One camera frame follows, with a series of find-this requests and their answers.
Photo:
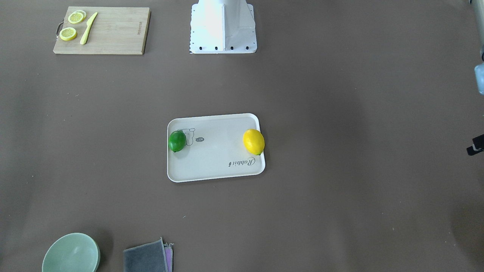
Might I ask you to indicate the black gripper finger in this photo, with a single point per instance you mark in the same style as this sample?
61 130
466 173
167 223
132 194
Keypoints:
479 140
475 149

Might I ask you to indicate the yellow lemon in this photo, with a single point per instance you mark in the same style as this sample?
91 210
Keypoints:
254 141

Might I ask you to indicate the green lime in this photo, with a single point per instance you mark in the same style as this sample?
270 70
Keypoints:
176 141

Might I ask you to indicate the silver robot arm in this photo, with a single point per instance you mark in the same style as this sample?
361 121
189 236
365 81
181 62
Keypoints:
478 11

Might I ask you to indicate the white rabbit tray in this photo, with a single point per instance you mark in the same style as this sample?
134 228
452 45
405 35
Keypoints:
214 148

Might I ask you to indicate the grey folded cloth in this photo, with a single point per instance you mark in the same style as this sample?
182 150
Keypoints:
150 257

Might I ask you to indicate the bamboo cutting board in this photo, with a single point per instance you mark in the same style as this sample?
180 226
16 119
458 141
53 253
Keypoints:
115 31

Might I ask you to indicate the yellow plastic knife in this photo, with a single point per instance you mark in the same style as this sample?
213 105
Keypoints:
86 33

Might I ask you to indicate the green ceramic bowl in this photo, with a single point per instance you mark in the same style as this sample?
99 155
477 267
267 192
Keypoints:
74 252

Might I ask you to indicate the lemon slice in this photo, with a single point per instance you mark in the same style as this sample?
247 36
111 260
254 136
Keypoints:
77 17
67 34

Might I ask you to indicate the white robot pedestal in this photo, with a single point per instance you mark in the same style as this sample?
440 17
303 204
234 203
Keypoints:
222 27

